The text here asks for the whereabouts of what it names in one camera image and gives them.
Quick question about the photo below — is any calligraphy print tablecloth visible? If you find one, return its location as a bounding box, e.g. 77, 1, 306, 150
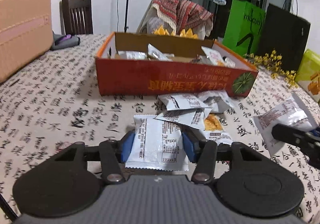
1, 35, 319, 223

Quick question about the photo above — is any dark wooden chair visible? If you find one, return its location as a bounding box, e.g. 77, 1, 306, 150
60, 0, 93, 35

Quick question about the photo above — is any yellow green snack box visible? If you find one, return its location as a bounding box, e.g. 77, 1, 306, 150
295, 49, 320, 104

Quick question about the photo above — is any white snack packet in box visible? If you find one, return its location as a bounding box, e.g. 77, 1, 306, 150
118, 44, 175, 61

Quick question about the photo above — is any orange white packet in box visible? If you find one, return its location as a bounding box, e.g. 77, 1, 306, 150
201, 47, 235, 68

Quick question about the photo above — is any yellow sunflower decoration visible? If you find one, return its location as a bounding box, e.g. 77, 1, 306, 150
153, 25, 199, 39

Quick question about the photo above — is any red patterned woven cloth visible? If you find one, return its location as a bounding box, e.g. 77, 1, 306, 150
136, 0, 214, 40

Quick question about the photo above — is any black paper shopping bag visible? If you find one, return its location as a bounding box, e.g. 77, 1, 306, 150
256, 4, 311, 71

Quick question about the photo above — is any green paper shopping bag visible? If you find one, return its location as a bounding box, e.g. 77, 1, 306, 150
222, 0, 266, 57

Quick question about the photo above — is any red orange cardboard box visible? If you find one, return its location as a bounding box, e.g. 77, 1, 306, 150
95, 32, 258, 97

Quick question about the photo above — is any pink hard case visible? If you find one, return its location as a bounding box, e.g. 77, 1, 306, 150
0, 0, 53, 83

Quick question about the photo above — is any yellow flower branch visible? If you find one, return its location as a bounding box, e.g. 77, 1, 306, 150
245, 50, 297, 88

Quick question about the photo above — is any grey purple folded cloth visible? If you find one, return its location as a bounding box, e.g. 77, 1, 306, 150
50, 32, 81, 51

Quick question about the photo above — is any orange white snack packet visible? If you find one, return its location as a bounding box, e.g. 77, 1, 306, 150
200, 113, 233, 145

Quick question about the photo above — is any white snack packet on table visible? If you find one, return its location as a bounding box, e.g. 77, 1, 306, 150
155, 108, 212, 130
158, 94, 210, 111

